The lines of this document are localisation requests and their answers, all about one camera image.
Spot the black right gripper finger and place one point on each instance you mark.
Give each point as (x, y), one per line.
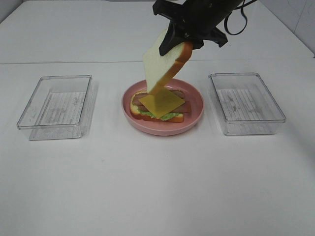
(173, 37)
(197, 44)

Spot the right clear plastic container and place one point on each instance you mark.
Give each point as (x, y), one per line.
(244, 104)

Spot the green lettuce leaf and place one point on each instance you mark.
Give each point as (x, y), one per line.
(165, 117)

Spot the clear plastic container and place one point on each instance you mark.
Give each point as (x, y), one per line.
(60, 107)
(244, 104)

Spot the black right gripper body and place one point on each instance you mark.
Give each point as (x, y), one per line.
(198, 19)

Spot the bread slice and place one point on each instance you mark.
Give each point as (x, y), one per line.
(159, 70)
(135, 114)

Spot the bacon strip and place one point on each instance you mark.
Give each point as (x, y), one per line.
(184, 108)
(138, 95)

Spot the pink round plate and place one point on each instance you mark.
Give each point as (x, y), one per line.
(163, 128)

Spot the yellow cheese slice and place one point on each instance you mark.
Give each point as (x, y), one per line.
(162, 102)

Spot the left clear plastic container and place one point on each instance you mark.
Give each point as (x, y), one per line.
(60, 107)

